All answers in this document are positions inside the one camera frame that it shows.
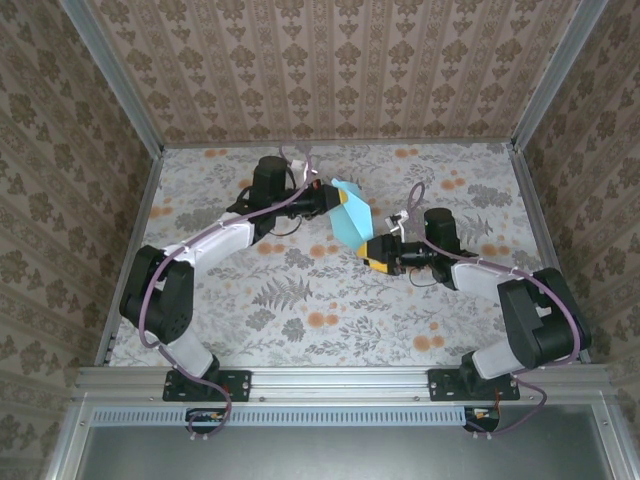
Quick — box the light blue paper sheet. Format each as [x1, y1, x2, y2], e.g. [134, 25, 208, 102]
[329, 178, 375, 250]

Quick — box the floral patterned table cover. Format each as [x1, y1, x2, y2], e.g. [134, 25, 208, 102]
[107, 144, 574, 369]

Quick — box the grey metal panel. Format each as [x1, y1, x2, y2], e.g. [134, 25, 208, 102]
[74, 424, 619, 480]

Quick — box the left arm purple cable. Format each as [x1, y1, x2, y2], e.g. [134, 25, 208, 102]
[138, 144, 321, 444]

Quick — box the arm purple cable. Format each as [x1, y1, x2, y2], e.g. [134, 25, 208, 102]
[407, 181, 594, 441]
[138, 144, 321, 444]

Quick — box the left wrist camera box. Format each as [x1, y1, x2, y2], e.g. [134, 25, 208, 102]
[290, 158, 321, 189]

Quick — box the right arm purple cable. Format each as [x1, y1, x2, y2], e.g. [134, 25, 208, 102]
[407, 181, 594, 441]

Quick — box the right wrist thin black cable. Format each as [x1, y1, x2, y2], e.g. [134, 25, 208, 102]
[407, 264, 436, 289]

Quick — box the wrist thin black cable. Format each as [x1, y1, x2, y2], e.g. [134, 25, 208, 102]
[269, 214, 306, 237]
[407, 264, 436, 289]

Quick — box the thin aluminium rear rail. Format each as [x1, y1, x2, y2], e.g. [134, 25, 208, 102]
[162, 140, 516, 149]

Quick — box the left wrist thin black cable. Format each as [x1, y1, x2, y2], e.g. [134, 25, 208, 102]
[269, 214, 306, 237]

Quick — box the aluminium side rail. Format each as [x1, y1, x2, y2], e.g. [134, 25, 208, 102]
[507, 142, 592, 364]
[94, 148, 166, 366]

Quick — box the wide aluminium mounting rail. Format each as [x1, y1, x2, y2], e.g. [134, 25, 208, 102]
[74, 364, 612, 401]

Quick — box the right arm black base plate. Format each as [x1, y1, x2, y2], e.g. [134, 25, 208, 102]
[428, 368, 521, 403]

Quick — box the grey slotted cable duct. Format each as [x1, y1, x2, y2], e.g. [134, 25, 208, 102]
[92, 404, 551, 428]

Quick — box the small wired connector board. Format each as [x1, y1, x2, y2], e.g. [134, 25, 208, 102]
[185, 407, 227, 435]
[463, 405, 502, 434]

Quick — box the aluminium corner post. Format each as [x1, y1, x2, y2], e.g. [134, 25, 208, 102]
[57, 0, 166, 154]
[510, 0, 610, 151]

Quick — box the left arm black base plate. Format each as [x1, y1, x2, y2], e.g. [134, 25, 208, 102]
[163, 368, 252, 403]

